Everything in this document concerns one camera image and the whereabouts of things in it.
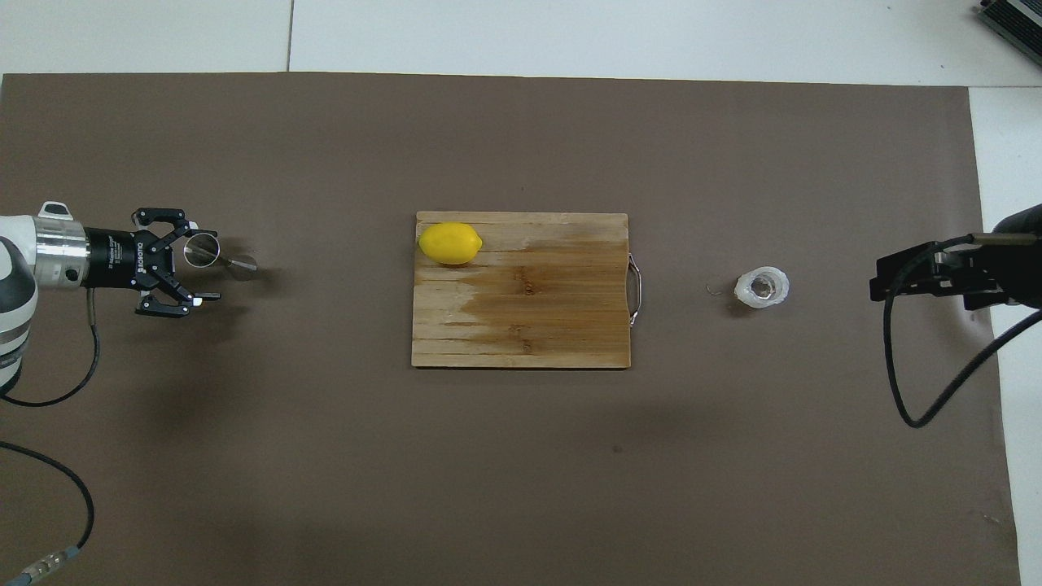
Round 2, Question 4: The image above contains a steel double jigger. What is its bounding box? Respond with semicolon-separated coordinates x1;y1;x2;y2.
183;233;259;282

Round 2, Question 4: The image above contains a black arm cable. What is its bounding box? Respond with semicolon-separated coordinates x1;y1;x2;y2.
883;232;1042;430
0;286;101;586

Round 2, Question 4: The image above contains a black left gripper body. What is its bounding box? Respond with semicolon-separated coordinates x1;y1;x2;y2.
84;230;175;291

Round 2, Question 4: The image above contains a clear glass cup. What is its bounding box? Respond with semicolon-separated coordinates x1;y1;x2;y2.
733;265;790;310

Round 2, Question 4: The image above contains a grey ridged metal device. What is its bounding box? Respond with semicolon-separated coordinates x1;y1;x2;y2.
975;0;1042;46

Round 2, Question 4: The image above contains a yellow lemon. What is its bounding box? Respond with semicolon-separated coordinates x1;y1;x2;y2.
418;222;484;266

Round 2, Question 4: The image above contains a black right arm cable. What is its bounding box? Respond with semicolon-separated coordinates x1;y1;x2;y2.
883;232;1042;430

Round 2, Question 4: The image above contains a wooden cutting board, metal handle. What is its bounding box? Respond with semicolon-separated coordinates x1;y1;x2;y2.
410;212;644;371

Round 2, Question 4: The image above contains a brown table mat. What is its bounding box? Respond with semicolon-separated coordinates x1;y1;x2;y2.
0;72;1022;586

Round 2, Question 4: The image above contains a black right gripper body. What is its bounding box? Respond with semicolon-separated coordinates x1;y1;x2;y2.
983;203;1042;310

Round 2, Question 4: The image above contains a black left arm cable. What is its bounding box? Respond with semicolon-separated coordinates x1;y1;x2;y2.
0;286;101;586

